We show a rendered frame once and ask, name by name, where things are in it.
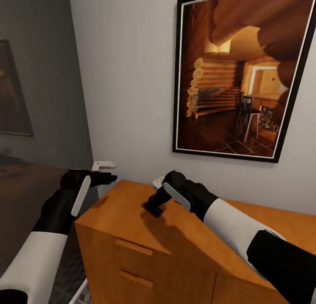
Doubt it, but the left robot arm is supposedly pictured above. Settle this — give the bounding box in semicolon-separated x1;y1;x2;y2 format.
0;161;118;304

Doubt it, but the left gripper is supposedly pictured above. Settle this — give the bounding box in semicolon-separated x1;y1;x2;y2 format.
94;171;118;187

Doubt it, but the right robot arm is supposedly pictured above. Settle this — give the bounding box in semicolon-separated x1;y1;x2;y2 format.
146;170;316;304

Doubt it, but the mousetrap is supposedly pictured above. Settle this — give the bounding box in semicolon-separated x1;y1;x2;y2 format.
142;202;164;217

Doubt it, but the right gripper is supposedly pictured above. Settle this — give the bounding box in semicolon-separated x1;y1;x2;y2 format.
146;187;170;209

